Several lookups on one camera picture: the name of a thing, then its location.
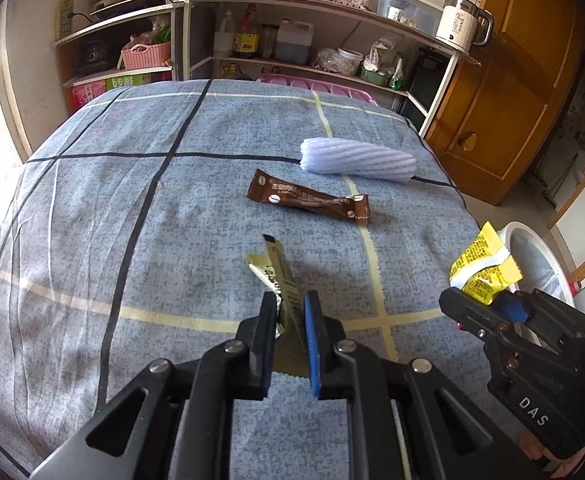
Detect white electric kettle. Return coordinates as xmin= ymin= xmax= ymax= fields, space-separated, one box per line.
xmin=435 ymin=0 xmax=495 ymax=54

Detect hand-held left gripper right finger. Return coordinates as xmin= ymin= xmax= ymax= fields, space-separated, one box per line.
xmin=303 ymin=290 xmax=553 ymax=480

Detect yellow packet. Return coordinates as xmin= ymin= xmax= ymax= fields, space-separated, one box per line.
xmin=449 ymin=221 xmax=523 ymax=307

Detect brown coffee sachet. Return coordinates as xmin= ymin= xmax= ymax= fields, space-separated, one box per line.
xmin=247 ymin=169 xmax=371 ymax=226

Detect white shelf unit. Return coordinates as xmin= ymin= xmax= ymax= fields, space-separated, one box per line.
xmin=165 ymin=0 xmax=483 ymax=139

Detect white round trash bin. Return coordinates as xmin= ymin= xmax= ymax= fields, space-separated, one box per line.
xmin=492 ymin=221 xmax=576 ymax=311

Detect yellow-label sauce bottle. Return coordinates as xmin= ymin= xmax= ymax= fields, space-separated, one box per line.
xmin=233 ymin=2 xmax=261 ymax=59

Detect white power strip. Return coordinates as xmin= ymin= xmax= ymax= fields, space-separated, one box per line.
xmin=55 ymin=0 xmax=75 ymax=41

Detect small white foam sleeve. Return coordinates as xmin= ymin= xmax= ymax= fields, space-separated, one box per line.
xmin=301 ymin=136 xmax=417 ymax=182

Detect black induction cooker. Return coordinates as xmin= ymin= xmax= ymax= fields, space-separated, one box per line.
xmin=90 ymin=0 xmax=183 ymax=16

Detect wooden door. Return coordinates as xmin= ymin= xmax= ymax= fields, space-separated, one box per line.
xmin=425 ymin=0 xmax=585 ymax=207

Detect dark glass jar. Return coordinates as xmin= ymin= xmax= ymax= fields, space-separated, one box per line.
xmin=260 ymin=24 xmax=280 ymax=60

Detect white plastic tub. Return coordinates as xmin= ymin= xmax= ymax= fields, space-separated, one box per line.
xmin=337 ymin=48 xmax=364 ymax=75

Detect assorted food packets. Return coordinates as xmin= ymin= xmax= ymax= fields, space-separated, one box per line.
xmin=130 ymin=17 xmax=172 ymax=49

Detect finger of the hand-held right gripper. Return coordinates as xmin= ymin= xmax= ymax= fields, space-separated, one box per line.
xmin=439 ymin=287 xmax=510 ymax=356
xmin=495 ymin=287 xmax=573 ymax=348

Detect pink-lidded storage box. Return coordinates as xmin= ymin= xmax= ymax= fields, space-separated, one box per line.
xmin=256 ymin=72 xmax=379 ymax=106

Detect jerrycan with dark liquid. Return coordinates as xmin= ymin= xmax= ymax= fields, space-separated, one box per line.
xmin=275 ymin=17 xmax=316 ymax=66

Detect person's right hand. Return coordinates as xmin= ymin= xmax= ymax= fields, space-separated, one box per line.
xmin=519 ymin=427 xmax=585 ymax=473

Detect gold sachet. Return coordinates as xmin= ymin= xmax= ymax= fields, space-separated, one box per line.
xmin=245 ymin=234 xmax=309 ymax=378

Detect white translucent bottle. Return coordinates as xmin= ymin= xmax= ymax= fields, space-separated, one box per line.
xmin=214 ymin=10 xmax=236 ymax=59

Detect white food bag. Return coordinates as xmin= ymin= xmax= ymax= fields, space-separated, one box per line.
xmin=365 ymin=35 xmax=398 ymax=72

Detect translucent plastic bin liner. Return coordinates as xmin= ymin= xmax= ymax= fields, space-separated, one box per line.
xmin=509 ymin=232 xmax=565 ymax=306

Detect small wooden shelf unit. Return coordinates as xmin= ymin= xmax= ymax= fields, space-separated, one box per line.
xmin=50 ymin=2 xmax=179 ymax=114

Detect black appliance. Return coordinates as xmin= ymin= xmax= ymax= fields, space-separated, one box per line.
xmin=406 ymin=46 xmax=448 ymax=117

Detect pink woven basket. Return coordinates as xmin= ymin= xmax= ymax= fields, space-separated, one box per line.
xmin=121 ymin=41 xmax=172 ymax=71

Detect green cardboard box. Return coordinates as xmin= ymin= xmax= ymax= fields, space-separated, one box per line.
xmin=105 ymin=72 xmax=154 ymax=92

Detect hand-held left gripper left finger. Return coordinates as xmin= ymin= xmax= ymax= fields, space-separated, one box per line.
xmin=30 ymin=290 xmax=279 ymax=480

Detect crumpled clear plastic bag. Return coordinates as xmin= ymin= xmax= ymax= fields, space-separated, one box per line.
xmin=312 ymin=47 xmax=346 ymax=72

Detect blue patterned blanket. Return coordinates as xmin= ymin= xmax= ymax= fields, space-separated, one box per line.
xmin=0 ymin=78 xmax=523 ymax=480

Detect pink cardboard box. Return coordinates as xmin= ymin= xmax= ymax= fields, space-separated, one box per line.
xmin=71 ymin=82 xmax=108 ymax=111

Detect clear plastic storage container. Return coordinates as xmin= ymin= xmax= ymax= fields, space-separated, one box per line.
xmin=376 ymin=0 xmax=446 ymax=36

